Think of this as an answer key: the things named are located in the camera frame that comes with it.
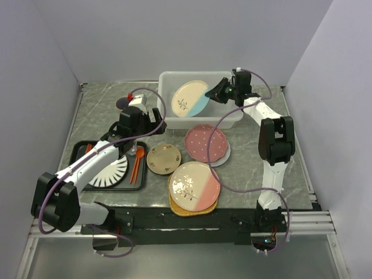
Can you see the small beige floral plate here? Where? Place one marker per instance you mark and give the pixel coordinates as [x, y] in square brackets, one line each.
[163, 159]

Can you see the beige and blue plate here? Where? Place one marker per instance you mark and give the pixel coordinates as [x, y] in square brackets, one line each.
[190, 99]

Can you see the white blue striped plate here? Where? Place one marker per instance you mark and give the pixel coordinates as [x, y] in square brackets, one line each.
[111, 174]

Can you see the pink polka dot plate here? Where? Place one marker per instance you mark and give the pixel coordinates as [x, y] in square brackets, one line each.
[197, 139]

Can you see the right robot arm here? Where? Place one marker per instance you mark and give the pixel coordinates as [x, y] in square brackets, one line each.
[276, 143]

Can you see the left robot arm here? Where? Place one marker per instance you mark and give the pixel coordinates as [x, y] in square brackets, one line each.
[56, 198]

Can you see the woven bamboo plate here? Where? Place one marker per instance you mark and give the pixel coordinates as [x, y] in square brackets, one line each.
[179, 211]

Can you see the orange chopstick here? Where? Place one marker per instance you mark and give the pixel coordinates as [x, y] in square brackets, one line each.
[132, 175]
[136, 170]

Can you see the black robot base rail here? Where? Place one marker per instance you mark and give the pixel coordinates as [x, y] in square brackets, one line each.
[158, 226]

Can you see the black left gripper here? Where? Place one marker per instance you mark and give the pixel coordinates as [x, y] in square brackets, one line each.
[147, 118]

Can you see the black serving tray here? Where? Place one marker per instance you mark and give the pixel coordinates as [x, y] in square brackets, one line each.
[123, 184]

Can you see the clear small glass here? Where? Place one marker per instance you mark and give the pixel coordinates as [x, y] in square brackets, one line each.
[132, 151]

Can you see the beige ceramic mug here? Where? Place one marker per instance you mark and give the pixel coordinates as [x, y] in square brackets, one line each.
[122, 103]

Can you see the white plastic bin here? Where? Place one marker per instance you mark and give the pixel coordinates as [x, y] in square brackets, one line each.
[171, 81]

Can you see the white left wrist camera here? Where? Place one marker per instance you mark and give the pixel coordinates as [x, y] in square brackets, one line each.
[139, 101]

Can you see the orange plastic spoon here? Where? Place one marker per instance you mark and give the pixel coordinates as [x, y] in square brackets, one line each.
[140, 153]

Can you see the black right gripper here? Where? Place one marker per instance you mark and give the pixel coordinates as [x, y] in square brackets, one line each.
[215, 93]

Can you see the beige and pink plate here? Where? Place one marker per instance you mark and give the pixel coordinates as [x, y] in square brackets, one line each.
[193, 187]

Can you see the white ceramic bowl plate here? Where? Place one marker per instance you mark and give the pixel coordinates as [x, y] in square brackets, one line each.
[223, 159]

